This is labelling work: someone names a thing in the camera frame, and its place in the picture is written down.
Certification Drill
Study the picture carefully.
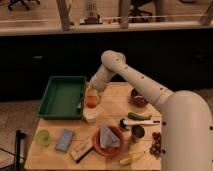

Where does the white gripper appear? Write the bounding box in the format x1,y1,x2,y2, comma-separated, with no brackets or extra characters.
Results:
85,65,113,106

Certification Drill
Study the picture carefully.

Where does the red orange apple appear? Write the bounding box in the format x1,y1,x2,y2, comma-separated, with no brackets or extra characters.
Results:
86,96,98,108

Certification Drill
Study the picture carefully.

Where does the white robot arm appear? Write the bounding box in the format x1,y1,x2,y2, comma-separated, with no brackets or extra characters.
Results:
90,50,213,171

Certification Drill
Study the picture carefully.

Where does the metal cup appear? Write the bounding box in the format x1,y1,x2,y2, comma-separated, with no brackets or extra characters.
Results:
131,125,145,143

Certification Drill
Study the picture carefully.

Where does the green plastic tray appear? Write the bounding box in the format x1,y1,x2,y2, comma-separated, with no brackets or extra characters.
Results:
38,76,87,120

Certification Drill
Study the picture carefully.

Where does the green cucumber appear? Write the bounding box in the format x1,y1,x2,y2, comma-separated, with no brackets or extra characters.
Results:
128,112,152,121

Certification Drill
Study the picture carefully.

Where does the dark red bowl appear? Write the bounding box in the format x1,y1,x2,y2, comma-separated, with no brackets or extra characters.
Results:
131,89,148,107

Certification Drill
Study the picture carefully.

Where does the grey folded cloth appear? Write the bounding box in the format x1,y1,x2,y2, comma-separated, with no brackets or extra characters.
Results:
100,125,120,149

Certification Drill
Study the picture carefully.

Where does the blue sponge block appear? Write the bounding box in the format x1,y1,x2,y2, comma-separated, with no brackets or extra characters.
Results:
55,129,74,152

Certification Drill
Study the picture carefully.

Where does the wooden brush block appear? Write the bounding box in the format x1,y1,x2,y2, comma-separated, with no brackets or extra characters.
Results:
70,138,93,163

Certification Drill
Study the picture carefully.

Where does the orange plastic bowl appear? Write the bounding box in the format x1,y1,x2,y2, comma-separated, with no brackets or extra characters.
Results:
92,125,124,157

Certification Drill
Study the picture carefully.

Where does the white model on shelf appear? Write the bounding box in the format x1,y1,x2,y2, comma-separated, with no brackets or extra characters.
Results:
80,0,102,25

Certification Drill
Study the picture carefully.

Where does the yellow banana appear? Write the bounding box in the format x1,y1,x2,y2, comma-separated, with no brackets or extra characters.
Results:
119,152,145,166

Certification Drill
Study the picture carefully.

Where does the purple grape bunch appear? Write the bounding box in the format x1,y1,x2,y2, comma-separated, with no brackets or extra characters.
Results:
150,132,161,158

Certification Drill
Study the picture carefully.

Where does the black stand left of table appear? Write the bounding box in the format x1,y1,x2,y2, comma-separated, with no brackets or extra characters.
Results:
14,130,26,171

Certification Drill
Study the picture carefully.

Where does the black office chair right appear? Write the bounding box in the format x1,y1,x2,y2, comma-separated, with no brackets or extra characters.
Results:
130,0,152,17

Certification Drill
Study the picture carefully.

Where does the black office chair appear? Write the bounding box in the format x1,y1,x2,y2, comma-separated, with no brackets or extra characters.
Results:
130,0,152,17
7,0,40,11

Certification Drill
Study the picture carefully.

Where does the black office chair left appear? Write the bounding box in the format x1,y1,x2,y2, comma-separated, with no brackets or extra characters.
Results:
7,0,40,11

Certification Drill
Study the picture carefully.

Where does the white handled black brush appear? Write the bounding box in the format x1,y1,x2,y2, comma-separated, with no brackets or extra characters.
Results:
120,119,159,129

